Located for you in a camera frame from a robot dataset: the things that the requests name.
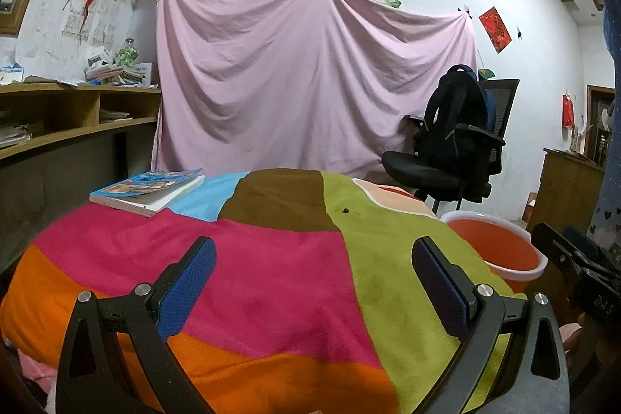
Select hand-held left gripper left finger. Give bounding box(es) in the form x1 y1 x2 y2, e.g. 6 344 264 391
56 236 219 414

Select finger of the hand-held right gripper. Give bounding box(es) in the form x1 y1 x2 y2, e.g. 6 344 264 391
563 225 612 260
530 222 590 284

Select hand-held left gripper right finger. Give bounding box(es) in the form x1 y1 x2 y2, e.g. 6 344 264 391
411 236 571 414

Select red basin with white rim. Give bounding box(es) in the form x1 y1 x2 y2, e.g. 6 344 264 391
441 210 548 293

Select person's right hand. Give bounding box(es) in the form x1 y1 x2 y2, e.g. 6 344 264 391
558 324 583 361

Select brown wooden cabinet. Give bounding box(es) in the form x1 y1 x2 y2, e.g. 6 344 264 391
524 147 607 240

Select person's blue patterned clothing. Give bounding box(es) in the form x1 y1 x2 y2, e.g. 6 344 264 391
582 0 621 260

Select colourful patchwork blanket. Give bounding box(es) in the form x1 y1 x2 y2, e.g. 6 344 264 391
0 168 529 414

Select blue children's book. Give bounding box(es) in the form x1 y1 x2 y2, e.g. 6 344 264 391
88 168 205 218

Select wooden framed picture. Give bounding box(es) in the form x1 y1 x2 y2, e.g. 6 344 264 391
586 85 618 167

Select black office chair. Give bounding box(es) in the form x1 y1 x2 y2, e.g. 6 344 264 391
381 78 521 213

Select dark blue backpack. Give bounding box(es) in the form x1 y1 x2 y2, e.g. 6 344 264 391
421 65 496 167

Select pink cloth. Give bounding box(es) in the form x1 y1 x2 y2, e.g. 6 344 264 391
14 355 55 395

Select papers in shelf compartment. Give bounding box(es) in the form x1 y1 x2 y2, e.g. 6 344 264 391
0 123 31 148
99 107 133 124

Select wooden desk shelf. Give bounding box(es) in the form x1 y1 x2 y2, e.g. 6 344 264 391
0 79 163 269

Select stack of books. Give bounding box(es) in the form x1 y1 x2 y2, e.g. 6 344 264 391
85 48 158 87

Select glass jar with candy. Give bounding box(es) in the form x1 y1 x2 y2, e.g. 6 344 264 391
115 38 141 68

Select pink hanging bed sheet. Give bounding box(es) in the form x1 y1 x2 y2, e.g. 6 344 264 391
151 0 479 175

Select blue white tissue box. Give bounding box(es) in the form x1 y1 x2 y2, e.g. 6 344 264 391
0 62 25 84

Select red paper wall decoration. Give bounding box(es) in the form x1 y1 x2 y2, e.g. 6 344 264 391
479 7 512 54

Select paper wall calendars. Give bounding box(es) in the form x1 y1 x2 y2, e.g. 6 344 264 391
62 0 120 49

